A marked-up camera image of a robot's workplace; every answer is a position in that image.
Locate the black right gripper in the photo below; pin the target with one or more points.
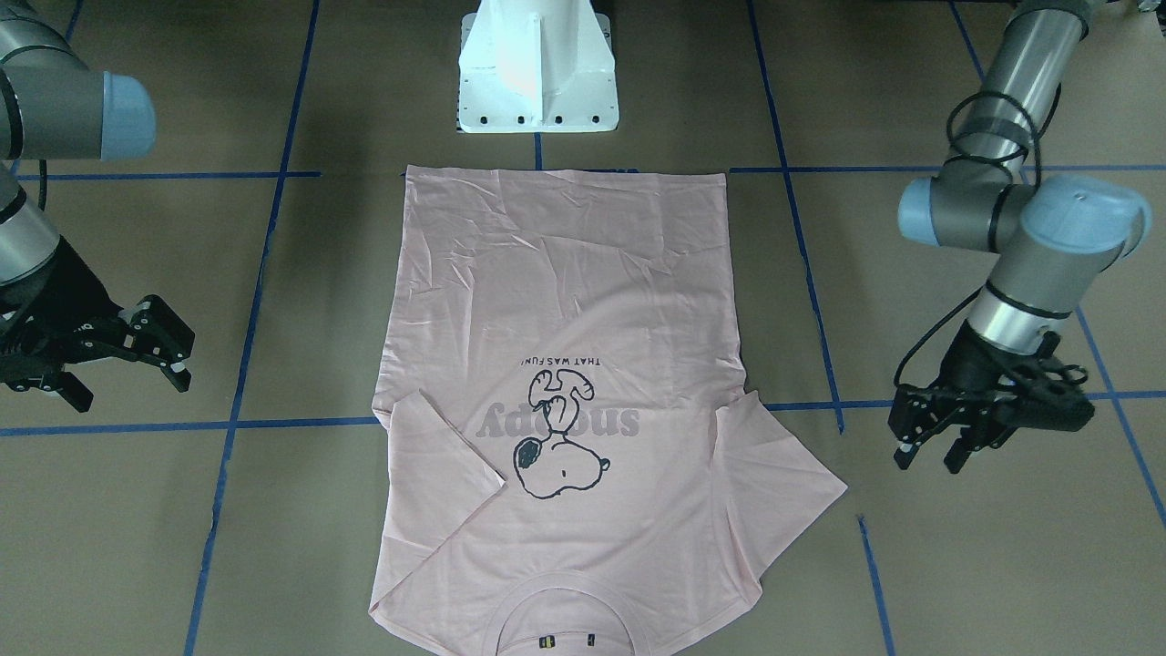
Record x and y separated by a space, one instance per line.
47 305

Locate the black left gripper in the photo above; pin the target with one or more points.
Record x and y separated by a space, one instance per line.
973 363

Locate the pink Snoopy t-shirt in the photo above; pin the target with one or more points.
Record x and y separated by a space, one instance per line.
574 464

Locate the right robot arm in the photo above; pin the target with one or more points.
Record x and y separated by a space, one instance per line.
55 107

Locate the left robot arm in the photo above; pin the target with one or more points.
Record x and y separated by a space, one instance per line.
1052 236

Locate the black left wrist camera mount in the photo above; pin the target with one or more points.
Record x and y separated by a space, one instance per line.
1046 394

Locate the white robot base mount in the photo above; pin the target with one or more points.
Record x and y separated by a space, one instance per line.
536 66

